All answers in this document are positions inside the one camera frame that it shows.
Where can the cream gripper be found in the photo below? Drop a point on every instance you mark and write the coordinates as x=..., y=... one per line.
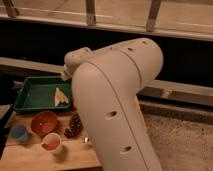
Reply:
x=65, y=76

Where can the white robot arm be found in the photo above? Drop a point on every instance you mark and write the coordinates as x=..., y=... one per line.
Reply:
x=104, y=87

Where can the orange bowl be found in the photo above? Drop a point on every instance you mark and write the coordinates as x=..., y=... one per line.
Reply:
x=44, y=122

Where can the yellow banana pieces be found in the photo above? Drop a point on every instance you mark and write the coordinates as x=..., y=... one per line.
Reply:
x=60, y=97

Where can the green plastic tray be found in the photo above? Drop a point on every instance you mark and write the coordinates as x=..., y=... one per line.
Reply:
x=38, y=94

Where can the dark grape bunch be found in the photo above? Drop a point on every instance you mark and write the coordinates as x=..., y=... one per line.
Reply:
x=75, y=127

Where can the metal measuring cup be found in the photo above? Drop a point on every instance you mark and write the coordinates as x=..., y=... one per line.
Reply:
x=86, y=140

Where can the white cup red inside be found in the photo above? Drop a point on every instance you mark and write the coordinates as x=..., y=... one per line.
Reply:
x=52, y=143

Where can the blue cup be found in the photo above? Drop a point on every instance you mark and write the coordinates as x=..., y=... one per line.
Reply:
x=19, y=133

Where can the wooden railing post middle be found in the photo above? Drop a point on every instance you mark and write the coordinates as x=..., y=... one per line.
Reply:
x=90, y=12

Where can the wooden railing post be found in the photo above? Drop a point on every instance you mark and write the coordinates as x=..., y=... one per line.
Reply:
x=11, y=10
x=90, y=12
x=153, y=13

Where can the wooden railing post left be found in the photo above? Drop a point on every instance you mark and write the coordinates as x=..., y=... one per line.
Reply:
x=11, y=10

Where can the wooden railing post right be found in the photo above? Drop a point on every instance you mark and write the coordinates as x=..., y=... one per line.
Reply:
x=153, y=13

